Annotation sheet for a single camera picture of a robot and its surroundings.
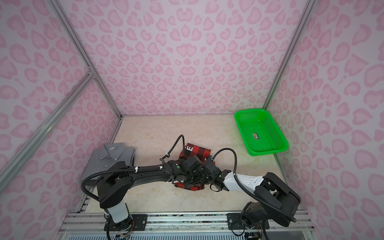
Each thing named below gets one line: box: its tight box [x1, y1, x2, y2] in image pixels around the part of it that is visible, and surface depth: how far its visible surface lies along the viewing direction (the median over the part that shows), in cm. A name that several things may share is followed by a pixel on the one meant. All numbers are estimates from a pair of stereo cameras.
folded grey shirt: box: [81, 143, 136, 183], surface depth 94 cm
